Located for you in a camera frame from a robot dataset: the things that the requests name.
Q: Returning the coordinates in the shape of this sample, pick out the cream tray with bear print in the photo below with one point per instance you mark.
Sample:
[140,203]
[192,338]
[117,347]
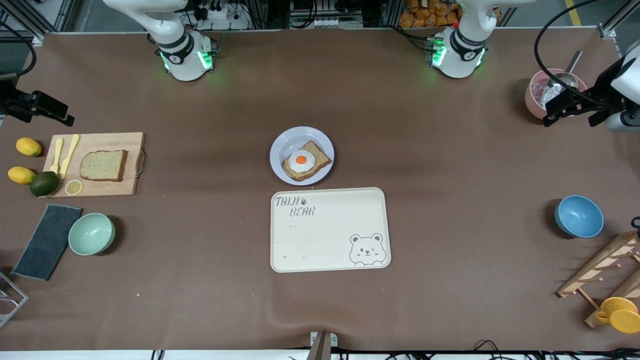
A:
[325,235]

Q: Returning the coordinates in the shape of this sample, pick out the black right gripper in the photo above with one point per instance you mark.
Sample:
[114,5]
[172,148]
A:
[11,102]

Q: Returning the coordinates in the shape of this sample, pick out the round pale lavender plate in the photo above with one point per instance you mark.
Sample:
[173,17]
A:
[292,142]

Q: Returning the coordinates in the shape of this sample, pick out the lemon slice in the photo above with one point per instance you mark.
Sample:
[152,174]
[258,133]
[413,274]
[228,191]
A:
[74,187]

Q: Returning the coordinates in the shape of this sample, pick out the yellow plastic knife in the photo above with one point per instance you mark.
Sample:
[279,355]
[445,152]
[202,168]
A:
[70,155]

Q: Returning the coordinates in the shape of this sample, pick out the plain brown bread slice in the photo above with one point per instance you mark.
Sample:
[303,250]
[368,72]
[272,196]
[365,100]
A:
[104,166]

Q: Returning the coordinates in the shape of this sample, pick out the large white power strip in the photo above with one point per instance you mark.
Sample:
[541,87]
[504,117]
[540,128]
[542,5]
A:
[220,14]

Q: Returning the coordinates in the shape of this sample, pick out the dark grey cloth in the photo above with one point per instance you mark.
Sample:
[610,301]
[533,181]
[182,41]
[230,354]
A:
[47,242]

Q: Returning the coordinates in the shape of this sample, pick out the small white power strip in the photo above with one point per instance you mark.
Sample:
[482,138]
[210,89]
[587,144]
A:
[330,22]

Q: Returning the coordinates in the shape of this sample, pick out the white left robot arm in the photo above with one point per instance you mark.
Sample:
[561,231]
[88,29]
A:
[460,50]

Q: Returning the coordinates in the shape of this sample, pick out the wooden cutting board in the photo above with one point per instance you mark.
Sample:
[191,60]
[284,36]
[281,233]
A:
[107,142]

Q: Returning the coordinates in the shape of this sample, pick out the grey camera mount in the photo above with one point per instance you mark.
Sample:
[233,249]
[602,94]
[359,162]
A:
[321,345]

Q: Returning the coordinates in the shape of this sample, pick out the yellow lemon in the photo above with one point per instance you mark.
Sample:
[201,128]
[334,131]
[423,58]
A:
[21,175]
[28,146]

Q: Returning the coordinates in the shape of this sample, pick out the fried egg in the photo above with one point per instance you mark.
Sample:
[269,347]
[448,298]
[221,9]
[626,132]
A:
[301,161]

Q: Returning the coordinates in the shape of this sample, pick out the mint green bowl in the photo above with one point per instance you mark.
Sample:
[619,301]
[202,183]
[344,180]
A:
[91,234]

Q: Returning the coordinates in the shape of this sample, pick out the pink bowl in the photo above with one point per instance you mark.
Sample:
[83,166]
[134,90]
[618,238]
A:
[531,100]

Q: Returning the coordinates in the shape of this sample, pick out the orange bread rolls pile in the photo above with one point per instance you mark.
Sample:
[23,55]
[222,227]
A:
[420,17]

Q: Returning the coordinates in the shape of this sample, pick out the blue bowl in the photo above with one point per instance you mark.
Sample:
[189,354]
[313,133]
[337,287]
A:
[579,216]

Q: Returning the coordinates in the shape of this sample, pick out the dark green avocado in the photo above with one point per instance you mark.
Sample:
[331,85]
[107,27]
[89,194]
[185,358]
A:
[45,184]

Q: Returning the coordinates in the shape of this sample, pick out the wooden cup rack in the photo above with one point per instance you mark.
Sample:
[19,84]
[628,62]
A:
[597,267]

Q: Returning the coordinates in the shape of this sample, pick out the aluminium frame profile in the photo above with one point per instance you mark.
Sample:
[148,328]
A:
[606,33]
[37,39]

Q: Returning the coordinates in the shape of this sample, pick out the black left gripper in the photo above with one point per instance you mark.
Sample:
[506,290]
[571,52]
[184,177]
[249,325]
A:
[604,86]

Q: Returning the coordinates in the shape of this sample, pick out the yellow plastic fork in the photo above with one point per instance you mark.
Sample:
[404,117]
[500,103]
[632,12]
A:
[57,155]

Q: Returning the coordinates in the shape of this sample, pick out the metal scoop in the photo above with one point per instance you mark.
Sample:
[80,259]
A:
[565,80]

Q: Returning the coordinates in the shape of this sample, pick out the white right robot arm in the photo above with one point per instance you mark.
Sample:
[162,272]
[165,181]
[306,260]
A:
[182,55]

